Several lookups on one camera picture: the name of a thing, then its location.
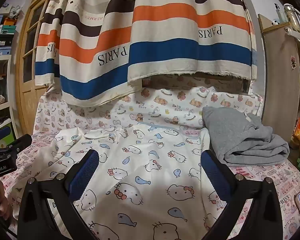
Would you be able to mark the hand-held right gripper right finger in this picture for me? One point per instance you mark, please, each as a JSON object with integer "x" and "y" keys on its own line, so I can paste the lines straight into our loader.
{"x": 215, "y": 172}

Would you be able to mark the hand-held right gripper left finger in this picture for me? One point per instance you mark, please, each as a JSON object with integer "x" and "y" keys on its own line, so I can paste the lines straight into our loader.
{"x": 85, "y": 172}

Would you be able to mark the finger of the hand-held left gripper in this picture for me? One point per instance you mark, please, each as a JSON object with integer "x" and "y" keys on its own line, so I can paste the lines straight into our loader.
{"x": 1, "y": 133}
{"x": 21, "y": 141}

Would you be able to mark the white cat print pants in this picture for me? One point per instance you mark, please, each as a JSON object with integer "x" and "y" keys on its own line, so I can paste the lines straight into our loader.
{"x": 140, "y": 170}

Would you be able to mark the grey folded garment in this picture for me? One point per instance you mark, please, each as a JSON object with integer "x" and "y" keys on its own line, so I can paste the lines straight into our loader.
{"x": 242, "y": 132}

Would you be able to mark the wooden door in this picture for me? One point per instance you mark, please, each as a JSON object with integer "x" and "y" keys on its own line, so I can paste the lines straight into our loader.
{"x": 27, "y": 85}

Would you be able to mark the white shelf unit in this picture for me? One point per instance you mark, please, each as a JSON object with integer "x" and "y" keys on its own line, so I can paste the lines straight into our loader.
{"x": 5, "y": 62}

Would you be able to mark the bear print quilt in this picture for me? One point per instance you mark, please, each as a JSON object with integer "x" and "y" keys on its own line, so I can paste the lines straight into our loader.
{"x": 165, "y": 105}

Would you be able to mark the striped curtain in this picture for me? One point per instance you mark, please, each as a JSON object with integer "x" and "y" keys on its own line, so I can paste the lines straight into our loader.
{"x": 46, "y": 52}
{"x": 254, "y": 60}
{"x": 180, "y": 30}
{"x": 90, "y": 55}

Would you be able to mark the stack of storage boxes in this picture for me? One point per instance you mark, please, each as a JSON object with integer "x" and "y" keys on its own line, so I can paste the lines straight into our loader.
{"x": 1, "y": 37}

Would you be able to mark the wooden cabinet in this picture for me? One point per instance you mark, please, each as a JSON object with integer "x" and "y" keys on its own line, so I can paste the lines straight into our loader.
{"x": 280, "y": 85}

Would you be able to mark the grey plush toy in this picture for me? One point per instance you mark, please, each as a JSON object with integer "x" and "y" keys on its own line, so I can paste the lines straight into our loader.
{"x": 15, "y": 11}

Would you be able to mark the cartoon sticker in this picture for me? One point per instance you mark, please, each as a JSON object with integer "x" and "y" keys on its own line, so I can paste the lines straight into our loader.
{"x": 293, "y": 61}

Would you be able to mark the small panda figure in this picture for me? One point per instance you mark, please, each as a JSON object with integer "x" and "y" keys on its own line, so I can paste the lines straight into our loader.
{"x": 274, "y": 23}

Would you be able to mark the pump bottle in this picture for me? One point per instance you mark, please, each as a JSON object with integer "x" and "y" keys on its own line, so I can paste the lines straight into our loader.
{"x": 280, "y": 13}

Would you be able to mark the glass jar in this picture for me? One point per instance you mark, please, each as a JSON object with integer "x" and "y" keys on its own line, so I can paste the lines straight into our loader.
{"x": 292, "y": 17}

